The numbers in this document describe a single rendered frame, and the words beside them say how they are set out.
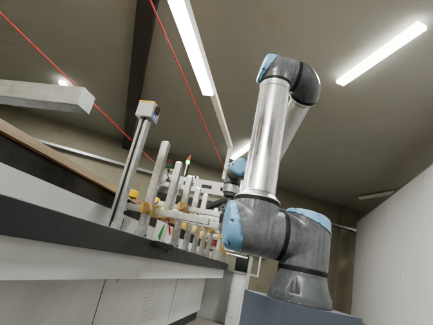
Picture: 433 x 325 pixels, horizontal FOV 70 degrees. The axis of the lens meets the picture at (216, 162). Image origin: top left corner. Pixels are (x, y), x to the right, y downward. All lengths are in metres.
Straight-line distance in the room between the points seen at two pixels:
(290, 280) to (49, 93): 0.77
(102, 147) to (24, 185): 7.80
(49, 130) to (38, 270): 8.28
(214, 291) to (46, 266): 3.46
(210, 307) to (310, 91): 3.49
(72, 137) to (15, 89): 8.47
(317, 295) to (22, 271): 0.77
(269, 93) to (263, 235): 0.50
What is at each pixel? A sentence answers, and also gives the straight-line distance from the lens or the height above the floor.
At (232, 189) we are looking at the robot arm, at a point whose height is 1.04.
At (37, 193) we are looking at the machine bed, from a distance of 1.19.
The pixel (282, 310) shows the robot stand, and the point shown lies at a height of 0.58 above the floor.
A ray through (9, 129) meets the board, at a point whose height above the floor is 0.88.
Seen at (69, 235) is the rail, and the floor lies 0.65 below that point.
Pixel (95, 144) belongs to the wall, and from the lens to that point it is 8.94.
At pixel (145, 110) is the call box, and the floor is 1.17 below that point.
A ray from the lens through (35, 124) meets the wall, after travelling 9.29.
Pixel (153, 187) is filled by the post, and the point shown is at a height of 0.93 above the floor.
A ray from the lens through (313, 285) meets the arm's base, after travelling 0.98.
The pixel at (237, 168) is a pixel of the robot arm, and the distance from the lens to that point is 1.54.
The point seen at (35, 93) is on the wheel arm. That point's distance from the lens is 0.55.
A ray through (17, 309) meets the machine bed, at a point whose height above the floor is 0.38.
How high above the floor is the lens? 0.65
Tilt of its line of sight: 18 degrees up
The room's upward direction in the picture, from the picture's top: 12 degrees clockwise
